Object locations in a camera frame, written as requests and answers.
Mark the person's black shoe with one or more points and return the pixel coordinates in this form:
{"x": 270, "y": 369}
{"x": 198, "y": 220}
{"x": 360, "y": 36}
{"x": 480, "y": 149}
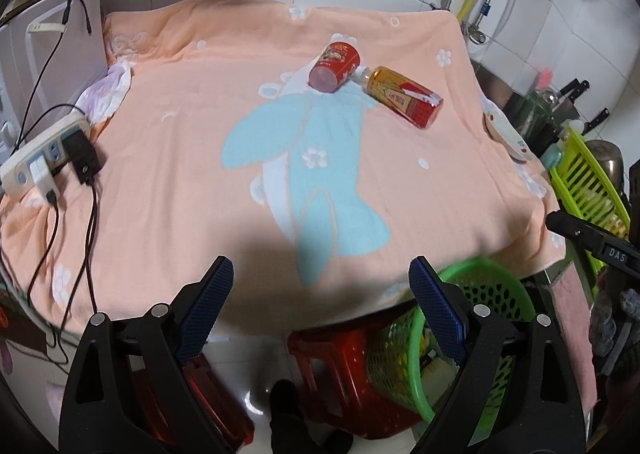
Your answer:
{"x": 287, "y": 414}

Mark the white power strip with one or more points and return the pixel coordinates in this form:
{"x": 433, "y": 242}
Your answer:
{"x": 25, "y": 164}

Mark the amber tea bottle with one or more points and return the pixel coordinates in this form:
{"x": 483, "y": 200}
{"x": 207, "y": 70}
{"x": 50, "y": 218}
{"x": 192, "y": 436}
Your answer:
{"x": 400, "y": 94}

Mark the white ceramic dish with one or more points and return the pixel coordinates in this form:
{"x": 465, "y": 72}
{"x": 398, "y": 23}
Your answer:
{"x": 507, "y": 136}

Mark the metal pot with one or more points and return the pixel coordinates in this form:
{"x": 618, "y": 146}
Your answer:
{"x": 607, "y": 159}

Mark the metal valve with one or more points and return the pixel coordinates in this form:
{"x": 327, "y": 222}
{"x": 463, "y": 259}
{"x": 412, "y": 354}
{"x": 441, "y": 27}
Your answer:
{"x": 475, "y": 34}

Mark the dark utensil holder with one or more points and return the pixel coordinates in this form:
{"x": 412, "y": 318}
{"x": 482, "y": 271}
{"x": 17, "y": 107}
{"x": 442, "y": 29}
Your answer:
{"x": 525, "y": 114}

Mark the person's right hand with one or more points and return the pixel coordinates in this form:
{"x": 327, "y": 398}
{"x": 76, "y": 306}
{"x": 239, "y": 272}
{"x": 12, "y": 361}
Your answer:
{"x": 607, "y": 329}

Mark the red paper cup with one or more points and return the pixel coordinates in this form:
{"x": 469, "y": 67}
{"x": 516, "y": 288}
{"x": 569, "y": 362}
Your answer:
{"x": 335, "y": 65}

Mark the green plastic basket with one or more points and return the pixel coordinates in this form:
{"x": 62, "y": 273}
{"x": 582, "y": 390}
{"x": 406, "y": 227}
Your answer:
{"x": 480, "y": 274}

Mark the pink brush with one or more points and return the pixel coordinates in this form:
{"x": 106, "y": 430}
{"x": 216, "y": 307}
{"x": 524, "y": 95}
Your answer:
{"x": 545, "y": 79}

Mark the red plastic stool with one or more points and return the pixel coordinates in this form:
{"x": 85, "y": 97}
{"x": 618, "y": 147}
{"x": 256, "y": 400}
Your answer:
{"x": 340, "y": 384}
{"x": 220, "y": 414}

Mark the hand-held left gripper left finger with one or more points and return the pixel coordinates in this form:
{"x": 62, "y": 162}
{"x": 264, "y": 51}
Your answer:
{"x": 207, "y": 304}

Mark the teal bottle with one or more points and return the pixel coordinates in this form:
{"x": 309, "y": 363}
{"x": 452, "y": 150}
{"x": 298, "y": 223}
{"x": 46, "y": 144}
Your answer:
{"x": 551, "y": 156}

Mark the black charger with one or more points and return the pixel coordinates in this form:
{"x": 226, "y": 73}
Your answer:
{"x": 82, "y": 156}

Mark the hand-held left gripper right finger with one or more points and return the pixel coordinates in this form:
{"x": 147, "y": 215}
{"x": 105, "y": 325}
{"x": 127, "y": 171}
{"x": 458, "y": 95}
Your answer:
{"x": 440, "y": 309}

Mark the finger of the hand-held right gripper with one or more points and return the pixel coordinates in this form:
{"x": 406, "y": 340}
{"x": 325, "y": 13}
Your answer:
{"x": 570, "y": 229}

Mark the white floral cloth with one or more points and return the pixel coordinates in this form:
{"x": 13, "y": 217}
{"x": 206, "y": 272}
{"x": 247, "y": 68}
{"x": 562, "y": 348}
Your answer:
{"x": 107, "y": 94}

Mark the white microwave oven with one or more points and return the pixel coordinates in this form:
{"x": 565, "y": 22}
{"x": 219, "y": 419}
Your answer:
{"x": 80, "y": 59}

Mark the peach printed blanket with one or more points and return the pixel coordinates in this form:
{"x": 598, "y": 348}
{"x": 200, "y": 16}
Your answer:
{"x": 200, "y": 109}

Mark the green plastic dish rack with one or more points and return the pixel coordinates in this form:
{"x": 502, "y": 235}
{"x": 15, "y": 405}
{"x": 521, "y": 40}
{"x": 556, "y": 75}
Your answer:
{"x": 575, "y": 174}

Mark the white charger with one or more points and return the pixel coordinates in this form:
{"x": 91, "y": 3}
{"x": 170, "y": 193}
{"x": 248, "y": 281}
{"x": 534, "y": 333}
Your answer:
{"x": 41, "y": 176}

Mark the pink mat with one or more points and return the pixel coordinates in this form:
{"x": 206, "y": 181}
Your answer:
{"x": 575, "y": 334}

